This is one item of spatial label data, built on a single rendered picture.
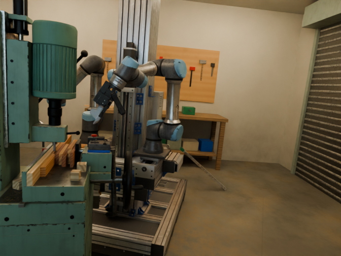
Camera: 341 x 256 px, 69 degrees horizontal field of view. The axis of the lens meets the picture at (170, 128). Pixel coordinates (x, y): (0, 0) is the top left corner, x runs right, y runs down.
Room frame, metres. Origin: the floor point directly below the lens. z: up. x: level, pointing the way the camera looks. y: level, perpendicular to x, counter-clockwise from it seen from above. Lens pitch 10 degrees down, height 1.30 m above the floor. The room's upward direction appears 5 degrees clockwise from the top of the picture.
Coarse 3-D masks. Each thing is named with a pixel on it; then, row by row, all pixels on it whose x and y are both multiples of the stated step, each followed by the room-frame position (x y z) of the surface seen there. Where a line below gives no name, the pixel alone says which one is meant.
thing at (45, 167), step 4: (68, 136) 1.46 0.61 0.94; (68, 140) 1.40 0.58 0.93; (60, 144) 1.27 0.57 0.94; (56, 148) 1.19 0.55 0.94; (52, 156) 1.06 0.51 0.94; (48, 160) 1.01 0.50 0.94; (52, 160) 1.03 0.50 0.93; (44, 164) 0.95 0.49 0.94; (48, 164) 0.97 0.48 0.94; (52, 164) 1.03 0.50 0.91; (40, 168) 0.92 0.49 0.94; (44, 168) 0.92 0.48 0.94; (48, 168) 0.97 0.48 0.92; (40, 172) 0.92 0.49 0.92; (44, 172) 0.92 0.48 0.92; (48, 172) 0.97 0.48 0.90; (40, 176) 0.92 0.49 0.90; (44, 176) 0.92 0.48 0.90
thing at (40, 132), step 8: (32, 128) 1.06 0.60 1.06; (40, 128) 1.07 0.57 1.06; (48, 128) 1.07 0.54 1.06; (56, 128) 1.08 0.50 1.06; (64, 128) 1.09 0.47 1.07; (32, 136) 1.06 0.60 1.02; (40, 136) 1.07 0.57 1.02; (48, 136) 1.07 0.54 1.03; (56, 136) 1.08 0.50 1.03; (64, 136) 1.09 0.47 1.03
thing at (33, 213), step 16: (16, 176) 1.13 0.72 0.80; (0, 192) 0.96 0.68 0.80; (16, 192) 0.97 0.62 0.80; (0, 208) 0.87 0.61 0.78; (16, 208) 0.88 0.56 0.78; (32, 208) 0.89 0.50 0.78; (48, 208) 0.90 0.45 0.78; (64, 208) 0.92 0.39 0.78; (80, 208) 0.93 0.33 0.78; (0, 224) 0.87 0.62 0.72; (16, 224) 0.88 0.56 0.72; (32, 224) 0.89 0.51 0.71
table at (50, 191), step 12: (60, 168) 1.03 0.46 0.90; (72, 168) 1.04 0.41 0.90; (48, 180) 0.89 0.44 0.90; (60, 180) 0.90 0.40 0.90; (84, 180) 0.92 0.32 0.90; (24, 192) 0.83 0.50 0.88; (36, 192) 0.83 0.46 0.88; (48, 192) 0.84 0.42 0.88; (60, 192) 0.85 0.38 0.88; (72, 192) 0.86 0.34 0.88; (84, 192) 0.88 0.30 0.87
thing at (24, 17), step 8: (16, 0) 1.06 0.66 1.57; (24, 0) 1.07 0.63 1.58; (16, 8) 1.06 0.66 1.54; (24, 8) 1.07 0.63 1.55; (16, 16) 1.04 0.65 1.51; (24, 16) 1.05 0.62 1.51; (16, 24) 1.06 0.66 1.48; (24, 24) 1.07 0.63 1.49; (16, 32) 1.05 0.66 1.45; (24, 32) 1.07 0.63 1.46
